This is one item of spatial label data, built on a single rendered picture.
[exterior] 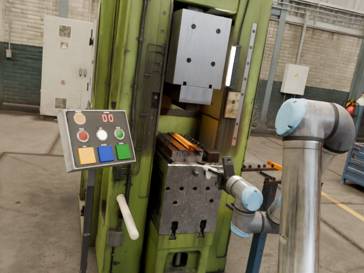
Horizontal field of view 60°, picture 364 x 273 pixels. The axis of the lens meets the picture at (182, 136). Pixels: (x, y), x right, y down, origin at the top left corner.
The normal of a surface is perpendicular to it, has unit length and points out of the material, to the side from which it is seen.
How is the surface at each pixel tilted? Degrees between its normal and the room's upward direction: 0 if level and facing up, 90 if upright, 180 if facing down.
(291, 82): 90
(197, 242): 90
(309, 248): 71
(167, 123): 90
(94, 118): 60
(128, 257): 90
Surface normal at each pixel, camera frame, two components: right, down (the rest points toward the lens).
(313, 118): 0.19, -0.09
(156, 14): 0.33, 0.25
